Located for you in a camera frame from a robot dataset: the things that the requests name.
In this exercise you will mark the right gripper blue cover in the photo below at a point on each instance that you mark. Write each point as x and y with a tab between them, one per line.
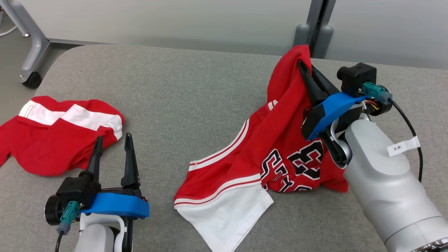
332	108

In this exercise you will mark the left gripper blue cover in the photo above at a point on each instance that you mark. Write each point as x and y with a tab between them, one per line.
115	206

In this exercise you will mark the red shorts with white stripes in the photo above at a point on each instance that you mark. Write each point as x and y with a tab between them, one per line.
42	147

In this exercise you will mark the red jersey with black number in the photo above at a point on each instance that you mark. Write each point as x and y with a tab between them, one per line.
245	164

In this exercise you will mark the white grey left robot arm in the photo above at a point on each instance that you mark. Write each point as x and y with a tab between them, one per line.
94	238

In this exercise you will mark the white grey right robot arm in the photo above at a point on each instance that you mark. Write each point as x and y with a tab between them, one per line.
385	182

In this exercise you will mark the grey wheeled metal stand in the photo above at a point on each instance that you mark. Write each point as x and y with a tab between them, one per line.
35	45

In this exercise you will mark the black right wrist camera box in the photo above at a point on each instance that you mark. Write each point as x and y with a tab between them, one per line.
357	77

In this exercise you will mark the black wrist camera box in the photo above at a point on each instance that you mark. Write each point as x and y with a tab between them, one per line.
78	190
357	77

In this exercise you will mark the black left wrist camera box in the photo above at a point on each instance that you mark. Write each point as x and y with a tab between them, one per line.
78	190

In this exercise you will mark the grey rounded post foot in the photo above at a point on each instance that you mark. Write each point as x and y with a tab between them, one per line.
301	36
322	42

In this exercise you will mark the grey partition post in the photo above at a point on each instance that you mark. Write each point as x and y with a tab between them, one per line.
320	14

